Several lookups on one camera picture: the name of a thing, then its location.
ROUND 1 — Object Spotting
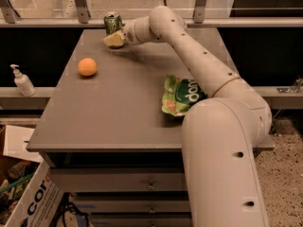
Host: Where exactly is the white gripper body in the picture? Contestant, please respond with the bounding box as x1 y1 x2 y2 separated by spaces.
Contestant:
122 16 157 45

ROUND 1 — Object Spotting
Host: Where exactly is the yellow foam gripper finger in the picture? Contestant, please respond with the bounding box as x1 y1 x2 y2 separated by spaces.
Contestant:
103 30 125 48

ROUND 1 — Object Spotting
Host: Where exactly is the green soda can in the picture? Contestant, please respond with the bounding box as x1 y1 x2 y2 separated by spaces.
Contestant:
104 11 122 35

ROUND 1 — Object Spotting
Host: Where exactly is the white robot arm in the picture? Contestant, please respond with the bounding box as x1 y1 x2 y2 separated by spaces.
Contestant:
103 6 272 227

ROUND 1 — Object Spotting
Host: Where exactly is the orange ball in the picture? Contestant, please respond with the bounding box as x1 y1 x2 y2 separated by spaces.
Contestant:
77 58 98 77

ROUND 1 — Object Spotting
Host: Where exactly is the green chip bag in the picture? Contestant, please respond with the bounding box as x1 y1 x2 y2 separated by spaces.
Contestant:
162 75 207 116

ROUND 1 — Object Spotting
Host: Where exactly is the white pump bottle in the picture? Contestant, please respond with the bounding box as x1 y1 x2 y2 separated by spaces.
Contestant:
10 64 36 96

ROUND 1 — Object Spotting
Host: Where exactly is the grey drawer cabinet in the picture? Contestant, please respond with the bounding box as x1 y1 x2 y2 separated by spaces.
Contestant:
26 27 275 227

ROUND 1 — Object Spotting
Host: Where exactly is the metal drawer knob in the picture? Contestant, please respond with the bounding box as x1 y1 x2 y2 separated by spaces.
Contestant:
147 181 156 191

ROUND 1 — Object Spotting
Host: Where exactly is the white cardboard box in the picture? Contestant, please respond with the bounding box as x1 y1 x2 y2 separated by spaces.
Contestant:
3 125 63 227

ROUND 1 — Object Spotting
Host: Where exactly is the grey metal railing frame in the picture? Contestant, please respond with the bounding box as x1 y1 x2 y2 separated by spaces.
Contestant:
0 0 303 28

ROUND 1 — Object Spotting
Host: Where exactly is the black cable on floor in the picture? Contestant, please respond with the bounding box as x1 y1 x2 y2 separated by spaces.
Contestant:
50 192 91 227

